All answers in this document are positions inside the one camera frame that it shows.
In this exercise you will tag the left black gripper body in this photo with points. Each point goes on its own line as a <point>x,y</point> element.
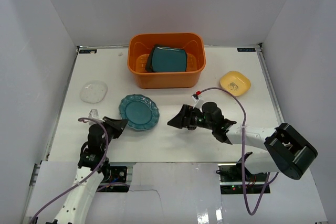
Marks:
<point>109,127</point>

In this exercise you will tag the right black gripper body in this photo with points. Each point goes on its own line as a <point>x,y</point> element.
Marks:
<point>197,119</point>

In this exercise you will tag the teal scalloped round plate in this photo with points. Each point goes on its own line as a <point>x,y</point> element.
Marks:
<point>141,112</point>

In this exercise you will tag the black amber square plate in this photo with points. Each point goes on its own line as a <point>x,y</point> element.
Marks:
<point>149,62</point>

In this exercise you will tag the teal square plate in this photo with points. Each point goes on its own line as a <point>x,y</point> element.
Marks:
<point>168,60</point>

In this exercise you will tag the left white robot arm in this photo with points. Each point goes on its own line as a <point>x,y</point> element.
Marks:
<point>93,172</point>

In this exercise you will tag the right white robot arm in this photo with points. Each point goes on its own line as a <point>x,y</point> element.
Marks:
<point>283,149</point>

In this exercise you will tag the orange plastic bin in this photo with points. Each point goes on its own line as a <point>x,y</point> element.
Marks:
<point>140,47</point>

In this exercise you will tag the small yellow square dish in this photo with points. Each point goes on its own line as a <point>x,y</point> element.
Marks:
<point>235,83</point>

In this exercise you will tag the right blue corner label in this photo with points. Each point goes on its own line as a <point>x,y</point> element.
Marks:
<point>246,49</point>

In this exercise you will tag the blue corner label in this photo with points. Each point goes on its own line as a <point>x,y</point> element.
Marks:
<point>87,51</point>
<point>246,49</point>

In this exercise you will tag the left blue corner label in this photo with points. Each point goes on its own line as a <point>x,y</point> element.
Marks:
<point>87,51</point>

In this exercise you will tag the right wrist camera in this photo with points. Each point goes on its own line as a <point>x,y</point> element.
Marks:
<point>197,98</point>

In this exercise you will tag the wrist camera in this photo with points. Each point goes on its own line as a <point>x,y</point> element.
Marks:
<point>197,98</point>
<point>93,114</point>

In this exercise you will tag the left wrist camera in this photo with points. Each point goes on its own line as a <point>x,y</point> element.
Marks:
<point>93,114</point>

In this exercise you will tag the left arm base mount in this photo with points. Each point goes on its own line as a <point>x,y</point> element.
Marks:
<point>115,176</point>

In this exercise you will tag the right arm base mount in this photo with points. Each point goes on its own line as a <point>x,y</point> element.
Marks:
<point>230,180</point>

